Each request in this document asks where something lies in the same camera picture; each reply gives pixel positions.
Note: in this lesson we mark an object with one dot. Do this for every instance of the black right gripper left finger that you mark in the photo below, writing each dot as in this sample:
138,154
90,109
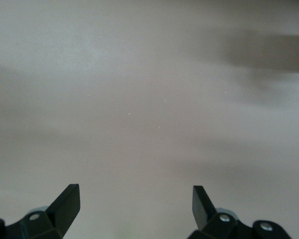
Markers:
64,209

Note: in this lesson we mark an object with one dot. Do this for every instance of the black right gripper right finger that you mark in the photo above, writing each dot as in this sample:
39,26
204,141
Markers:
201,211

